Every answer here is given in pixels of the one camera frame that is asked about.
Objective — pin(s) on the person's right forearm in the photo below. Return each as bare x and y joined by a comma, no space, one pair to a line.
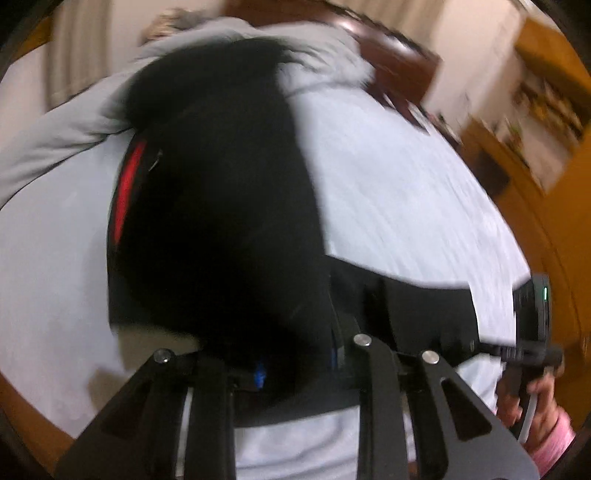
554,438

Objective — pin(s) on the light blue bed sheet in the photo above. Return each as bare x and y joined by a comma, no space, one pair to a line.
406,194

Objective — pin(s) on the grey comforter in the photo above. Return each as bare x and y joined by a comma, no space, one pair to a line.
60,134

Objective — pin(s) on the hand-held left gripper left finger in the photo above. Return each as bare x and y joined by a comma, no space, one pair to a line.
258,374

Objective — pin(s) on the wooden desk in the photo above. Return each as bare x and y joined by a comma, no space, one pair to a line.
568,221

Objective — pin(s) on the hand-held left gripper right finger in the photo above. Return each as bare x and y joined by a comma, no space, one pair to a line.
337,357

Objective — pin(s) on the black pants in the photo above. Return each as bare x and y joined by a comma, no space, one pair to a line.
221,207

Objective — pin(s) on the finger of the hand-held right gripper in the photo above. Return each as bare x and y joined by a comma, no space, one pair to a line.
491,348

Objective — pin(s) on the beige curtain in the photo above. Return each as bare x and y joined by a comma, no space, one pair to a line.
78,55

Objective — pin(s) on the dark wooden headboard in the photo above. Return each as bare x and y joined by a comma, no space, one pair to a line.
392,69

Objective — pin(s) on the person's right hand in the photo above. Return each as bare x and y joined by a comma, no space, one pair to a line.
547,392

